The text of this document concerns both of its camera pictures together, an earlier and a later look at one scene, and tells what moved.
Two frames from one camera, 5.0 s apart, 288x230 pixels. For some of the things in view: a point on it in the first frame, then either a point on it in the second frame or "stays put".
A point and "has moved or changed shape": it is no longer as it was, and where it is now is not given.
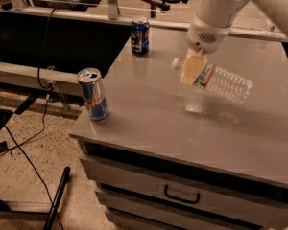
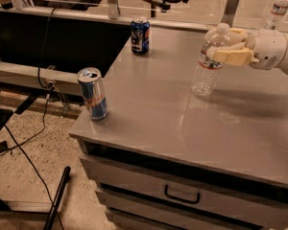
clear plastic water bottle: x=221 y=81 has moved or changed shape
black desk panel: x=73 y=43 stays put
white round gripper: x=205 y=37 -> x=268 y=50
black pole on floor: x=53 y=209 stays put
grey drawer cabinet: x=174 y=156 stays put
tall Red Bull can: x=92 y=87 stays put
